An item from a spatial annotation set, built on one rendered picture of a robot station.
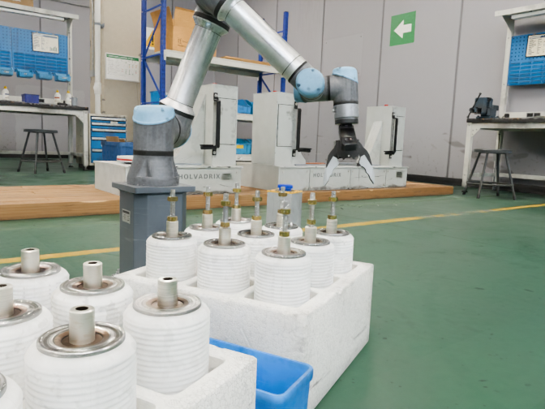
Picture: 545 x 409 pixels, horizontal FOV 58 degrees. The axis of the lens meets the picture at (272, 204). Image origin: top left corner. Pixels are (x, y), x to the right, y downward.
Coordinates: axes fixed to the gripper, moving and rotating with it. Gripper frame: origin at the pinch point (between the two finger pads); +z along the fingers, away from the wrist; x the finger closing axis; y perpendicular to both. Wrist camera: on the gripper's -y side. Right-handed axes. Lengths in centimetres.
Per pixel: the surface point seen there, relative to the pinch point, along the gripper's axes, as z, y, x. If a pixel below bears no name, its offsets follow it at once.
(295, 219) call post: 7.1, -22.8, 17.3
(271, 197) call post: 1.2, -23.5, 23.4
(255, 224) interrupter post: 5, -52, 26
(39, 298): 9, -87, 52
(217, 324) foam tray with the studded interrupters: 19, -69, 32
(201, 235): 7, -50, 37
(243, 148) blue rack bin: -34, 504, 68
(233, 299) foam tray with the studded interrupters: 15, -70, 29
